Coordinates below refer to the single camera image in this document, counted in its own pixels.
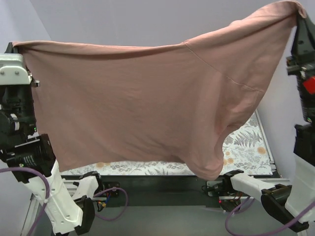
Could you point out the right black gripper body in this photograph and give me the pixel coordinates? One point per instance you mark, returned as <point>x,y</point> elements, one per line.
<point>298,65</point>

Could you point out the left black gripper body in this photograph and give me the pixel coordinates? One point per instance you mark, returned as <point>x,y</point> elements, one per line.
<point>18,91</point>

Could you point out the pink t shirt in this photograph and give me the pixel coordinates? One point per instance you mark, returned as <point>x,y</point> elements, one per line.
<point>173,103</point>

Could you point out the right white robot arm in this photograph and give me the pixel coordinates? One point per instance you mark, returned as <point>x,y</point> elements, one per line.
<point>292,205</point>

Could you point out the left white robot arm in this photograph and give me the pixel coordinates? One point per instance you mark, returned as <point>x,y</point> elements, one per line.
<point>30,156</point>

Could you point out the floral table mat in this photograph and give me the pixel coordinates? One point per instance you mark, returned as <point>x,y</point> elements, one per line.
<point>245,149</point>

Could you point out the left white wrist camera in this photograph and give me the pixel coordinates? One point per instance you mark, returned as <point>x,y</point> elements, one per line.
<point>14,72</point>

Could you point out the aluminium frame rail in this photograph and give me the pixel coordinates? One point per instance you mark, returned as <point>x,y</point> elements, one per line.
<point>211,190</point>

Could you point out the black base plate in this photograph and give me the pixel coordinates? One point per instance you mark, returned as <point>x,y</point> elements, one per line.
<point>156,191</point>

